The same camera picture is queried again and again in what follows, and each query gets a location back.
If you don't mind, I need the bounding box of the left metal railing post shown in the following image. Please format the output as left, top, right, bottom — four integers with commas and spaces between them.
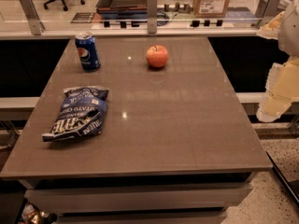
19, 0, 44, 35

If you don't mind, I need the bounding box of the blue potato chips bag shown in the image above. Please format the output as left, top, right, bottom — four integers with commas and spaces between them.
42, 86, 109, 142

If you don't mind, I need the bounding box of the right metal railing post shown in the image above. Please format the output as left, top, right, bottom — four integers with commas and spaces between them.
255, 0, 280, 27

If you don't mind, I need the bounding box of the red apple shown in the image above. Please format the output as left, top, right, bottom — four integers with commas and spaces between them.
146, 45, 168, 68

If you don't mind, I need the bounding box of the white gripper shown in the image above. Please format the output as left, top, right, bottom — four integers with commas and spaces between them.
256, 12, 299, 122

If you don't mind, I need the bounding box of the middle metal railing post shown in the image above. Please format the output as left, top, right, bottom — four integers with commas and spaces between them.
147, 0, 157, 34

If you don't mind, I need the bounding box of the metal railing post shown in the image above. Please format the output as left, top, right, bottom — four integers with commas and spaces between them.
255, 0, 280, 27
19, 0, 44, 35
147, 0, 157, 34

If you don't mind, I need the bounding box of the blue Pepsi can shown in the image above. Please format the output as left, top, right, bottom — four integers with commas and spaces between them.
75, 32, 101, 71

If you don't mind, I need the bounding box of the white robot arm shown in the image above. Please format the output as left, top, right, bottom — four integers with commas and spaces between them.
256, 0, 299, 122

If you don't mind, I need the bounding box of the cardboard box with label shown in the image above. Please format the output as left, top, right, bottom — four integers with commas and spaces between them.
192, 0, 230, 18

